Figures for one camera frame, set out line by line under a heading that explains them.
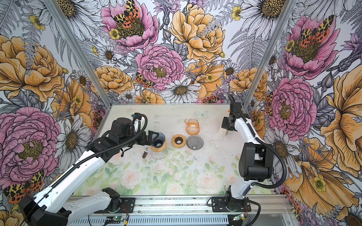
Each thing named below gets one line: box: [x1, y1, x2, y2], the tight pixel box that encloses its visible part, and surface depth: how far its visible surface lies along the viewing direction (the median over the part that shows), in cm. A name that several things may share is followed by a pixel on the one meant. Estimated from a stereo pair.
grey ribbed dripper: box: [186, 135, 205, 151], surface depth 96 cm
